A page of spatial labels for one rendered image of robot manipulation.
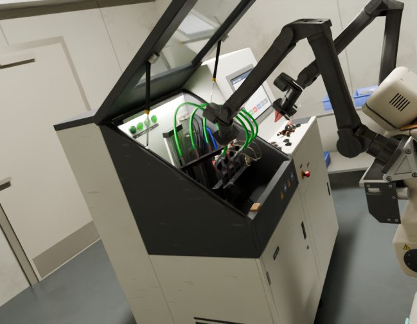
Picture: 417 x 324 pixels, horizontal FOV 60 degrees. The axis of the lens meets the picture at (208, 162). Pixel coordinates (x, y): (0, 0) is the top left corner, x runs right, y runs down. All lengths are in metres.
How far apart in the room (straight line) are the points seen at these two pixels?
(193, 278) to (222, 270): 0.18
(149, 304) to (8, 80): 2.61
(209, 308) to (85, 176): 0.86
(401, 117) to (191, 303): 1.24
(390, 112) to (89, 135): 1.20
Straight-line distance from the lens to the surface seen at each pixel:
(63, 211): 4.07
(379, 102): 1.30
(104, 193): 1.80
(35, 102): 3.99
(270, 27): 4.47
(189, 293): 1.85
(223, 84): 2.13
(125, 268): 2.01
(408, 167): 1.21
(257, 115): 2.34
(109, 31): 4.75
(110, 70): 4.61
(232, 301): 1.75
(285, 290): 1.83
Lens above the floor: 1.63
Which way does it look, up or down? 17 degrees down
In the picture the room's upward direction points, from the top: 17 degrees counter-clockwise
